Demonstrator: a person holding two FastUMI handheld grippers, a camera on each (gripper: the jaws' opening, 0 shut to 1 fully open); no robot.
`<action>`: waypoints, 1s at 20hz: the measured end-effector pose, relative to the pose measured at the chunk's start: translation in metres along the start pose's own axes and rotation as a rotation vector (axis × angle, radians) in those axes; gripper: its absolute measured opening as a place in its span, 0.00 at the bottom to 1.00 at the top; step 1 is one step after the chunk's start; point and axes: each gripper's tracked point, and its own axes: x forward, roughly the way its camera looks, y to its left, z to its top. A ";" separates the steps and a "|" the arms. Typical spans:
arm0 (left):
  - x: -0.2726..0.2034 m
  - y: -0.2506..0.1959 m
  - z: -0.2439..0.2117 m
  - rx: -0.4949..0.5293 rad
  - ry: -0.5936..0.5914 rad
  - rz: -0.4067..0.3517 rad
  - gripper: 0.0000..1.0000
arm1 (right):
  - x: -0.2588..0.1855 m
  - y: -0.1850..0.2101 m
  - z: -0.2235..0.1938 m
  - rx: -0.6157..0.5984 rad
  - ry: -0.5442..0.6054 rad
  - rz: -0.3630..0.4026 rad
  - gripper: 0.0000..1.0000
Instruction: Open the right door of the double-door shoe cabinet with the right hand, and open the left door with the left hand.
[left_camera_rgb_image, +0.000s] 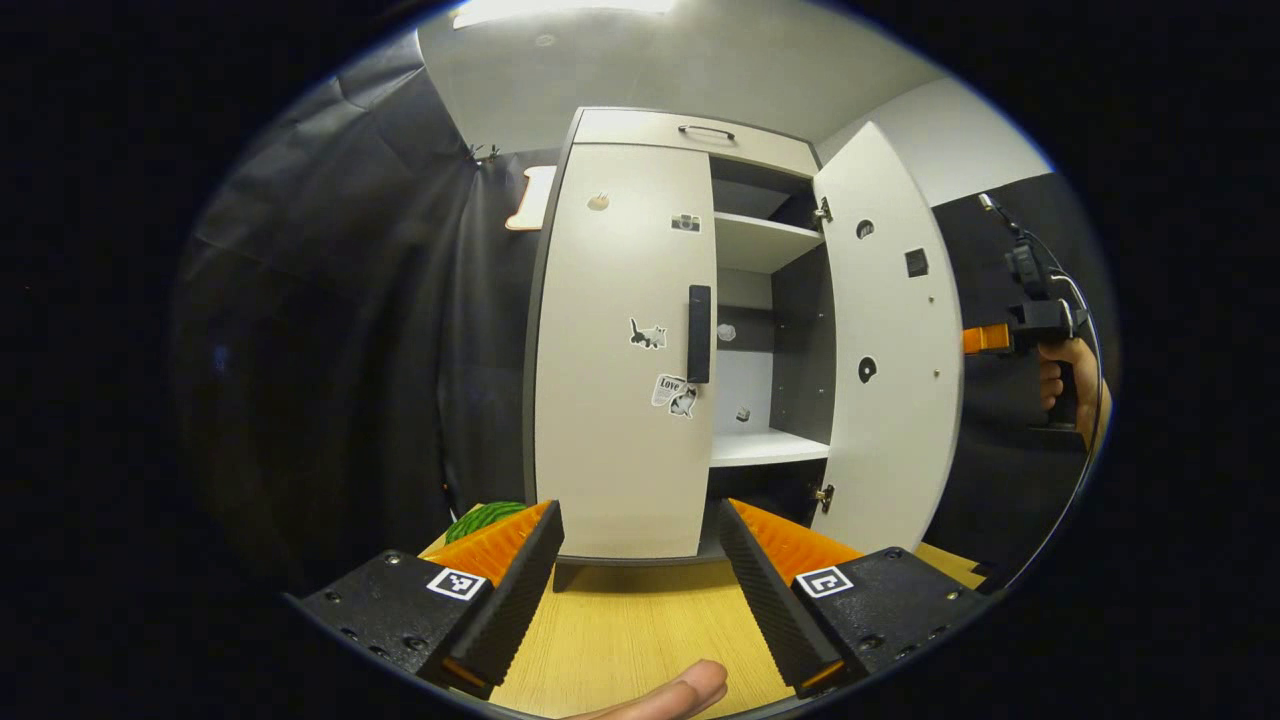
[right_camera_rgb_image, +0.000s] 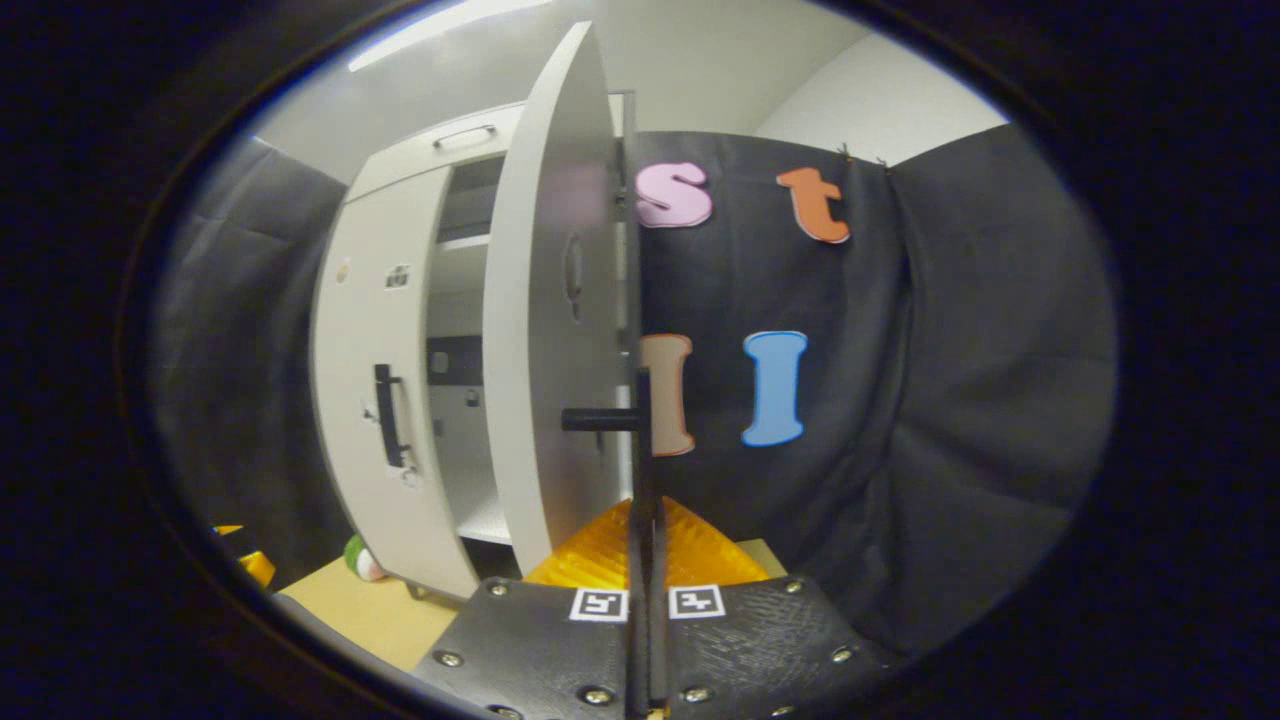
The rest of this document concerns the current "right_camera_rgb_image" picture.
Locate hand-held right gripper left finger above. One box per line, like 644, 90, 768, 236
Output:
412, 497, 646, 720

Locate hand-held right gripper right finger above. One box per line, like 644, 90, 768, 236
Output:
645, 497, 901, 720

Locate white cabinet door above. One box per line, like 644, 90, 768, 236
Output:
482, 22, 656, 579
310, 163, 481, 601

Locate white double-door shoe cabinet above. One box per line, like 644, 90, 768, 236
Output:
310, 90, 641, 606

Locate white cabinet drawer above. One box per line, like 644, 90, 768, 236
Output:
345, 100, 527, 201

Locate green white plush toy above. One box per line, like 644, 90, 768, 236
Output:
343, 533, 389, 583

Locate black backdrop cloth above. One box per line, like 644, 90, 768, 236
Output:
150, 130, 1117, 658

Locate ceiling light strip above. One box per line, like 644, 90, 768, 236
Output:
348, 0, 553, 73

